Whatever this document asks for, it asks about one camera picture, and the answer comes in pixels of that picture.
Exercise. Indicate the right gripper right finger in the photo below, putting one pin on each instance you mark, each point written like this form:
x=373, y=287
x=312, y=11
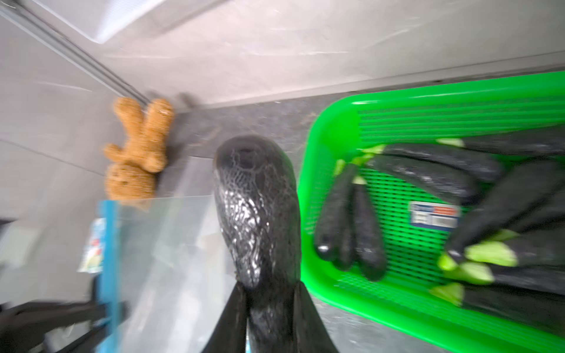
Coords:
x=310, y=334

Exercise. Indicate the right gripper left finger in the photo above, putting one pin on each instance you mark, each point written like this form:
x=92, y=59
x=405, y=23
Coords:
x=230, y=332

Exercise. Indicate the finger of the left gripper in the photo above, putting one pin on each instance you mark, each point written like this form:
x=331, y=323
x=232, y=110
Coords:
x=24, y=327

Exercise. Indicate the clear zip-top bag blue zipper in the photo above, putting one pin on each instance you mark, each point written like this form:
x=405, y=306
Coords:
x=166, y=274

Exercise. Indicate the dark eggplant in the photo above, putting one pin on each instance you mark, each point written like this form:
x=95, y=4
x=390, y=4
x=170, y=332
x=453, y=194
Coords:
x=259, y=215

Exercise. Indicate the colourful tissue pack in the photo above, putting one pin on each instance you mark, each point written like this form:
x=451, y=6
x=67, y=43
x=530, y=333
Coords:
x=93, y=253

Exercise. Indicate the green plastic basket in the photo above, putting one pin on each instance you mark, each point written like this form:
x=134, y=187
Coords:
x=402, y=299

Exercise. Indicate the basket label sticker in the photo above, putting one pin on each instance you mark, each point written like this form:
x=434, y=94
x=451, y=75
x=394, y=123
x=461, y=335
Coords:
x=428, y=215

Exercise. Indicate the brown teddy bear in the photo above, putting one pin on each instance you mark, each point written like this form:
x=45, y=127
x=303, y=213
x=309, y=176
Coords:
x=132, y=175

